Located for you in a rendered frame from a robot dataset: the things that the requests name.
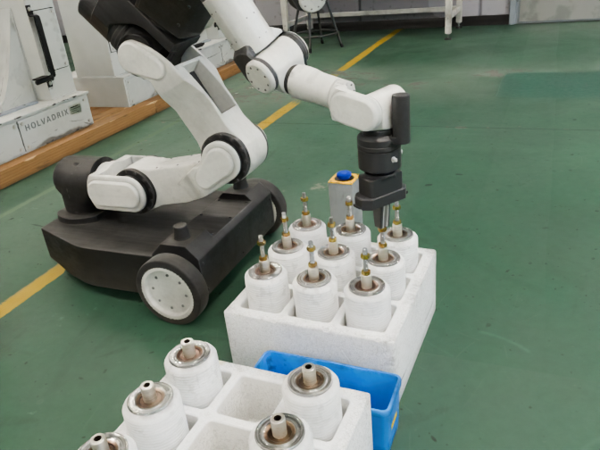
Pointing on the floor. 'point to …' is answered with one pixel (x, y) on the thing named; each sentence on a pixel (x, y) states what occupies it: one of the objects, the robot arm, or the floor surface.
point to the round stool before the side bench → (319, 29)
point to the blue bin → (383, 420)
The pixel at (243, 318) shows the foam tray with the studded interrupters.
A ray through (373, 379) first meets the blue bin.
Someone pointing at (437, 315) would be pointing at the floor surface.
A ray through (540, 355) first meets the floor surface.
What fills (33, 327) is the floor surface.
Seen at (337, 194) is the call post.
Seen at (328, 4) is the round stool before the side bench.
